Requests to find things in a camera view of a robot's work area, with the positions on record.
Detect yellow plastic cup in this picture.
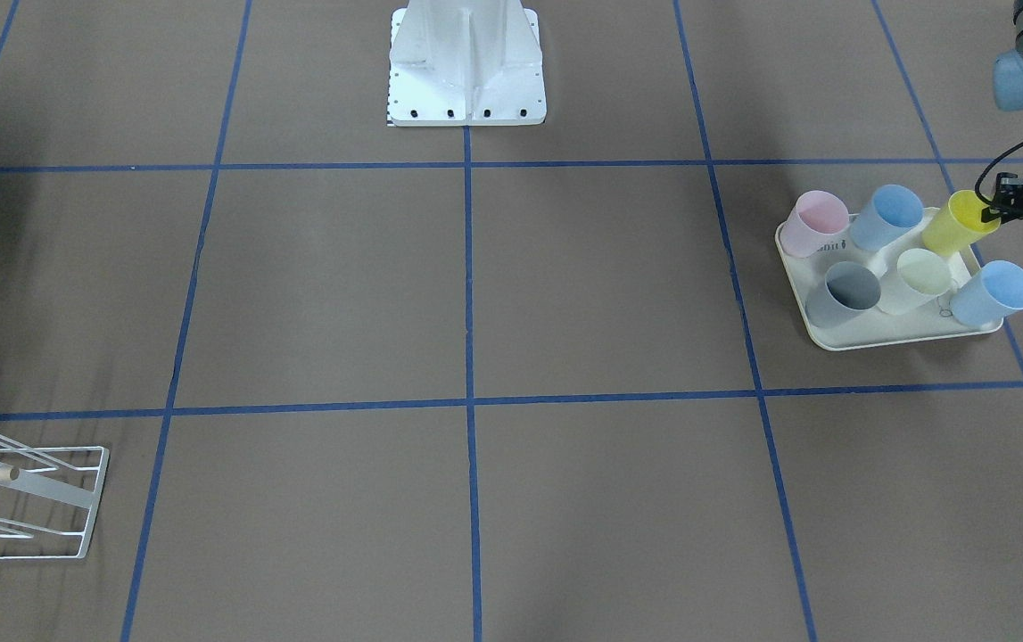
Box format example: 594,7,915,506
921,190,1000,257

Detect light blue plastic cup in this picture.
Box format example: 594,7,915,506
951,260,1023,326

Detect pale green plastic cup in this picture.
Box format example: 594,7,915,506
877,248,951,316

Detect grey plastic cup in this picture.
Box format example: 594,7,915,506
804,261,882,328

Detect pink plastic cup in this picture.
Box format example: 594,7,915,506
780,190,850,259

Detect cream plastic tray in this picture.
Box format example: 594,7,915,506
773,207,1003,352

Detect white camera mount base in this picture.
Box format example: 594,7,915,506
386,1,548,128

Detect white wire cup rack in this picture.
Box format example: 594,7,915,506
0,432,112,562

